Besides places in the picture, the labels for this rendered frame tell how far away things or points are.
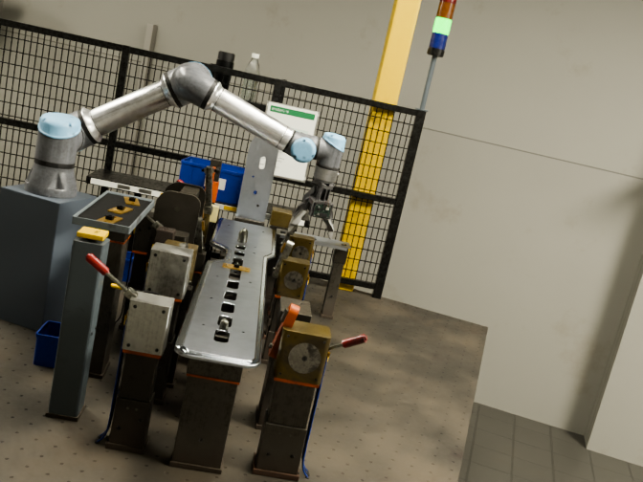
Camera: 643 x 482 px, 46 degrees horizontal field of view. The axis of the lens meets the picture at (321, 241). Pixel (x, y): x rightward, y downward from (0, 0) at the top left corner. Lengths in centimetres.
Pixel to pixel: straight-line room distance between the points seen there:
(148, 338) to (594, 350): 309
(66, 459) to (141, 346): 29
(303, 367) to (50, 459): 58
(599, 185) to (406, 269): 113
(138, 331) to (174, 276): 26
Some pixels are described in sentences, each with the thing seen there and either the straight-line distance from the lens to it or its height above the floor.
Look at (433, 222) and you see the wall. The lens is 427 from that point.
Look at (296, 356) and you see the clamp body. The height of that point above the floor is 100.
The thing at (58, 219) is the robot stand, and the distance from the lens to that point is 232.
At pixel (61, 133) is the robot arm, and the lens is 234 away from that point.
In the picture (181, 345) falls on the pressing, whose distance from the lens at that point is 165.
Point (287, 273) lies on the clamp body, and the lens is 233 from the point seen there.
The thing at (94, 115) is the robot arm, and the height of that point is 134.
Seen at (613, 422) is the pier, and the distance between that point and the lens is 436.
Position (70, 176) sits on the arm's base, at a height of 116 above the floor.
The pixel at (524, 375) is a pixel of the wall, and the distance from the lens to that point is 444.
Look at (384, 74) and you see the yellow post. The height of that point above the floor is 166.
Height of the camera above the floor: 163
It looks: 12 degrees down
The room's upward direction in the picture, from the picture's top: 13 degrees clockwise
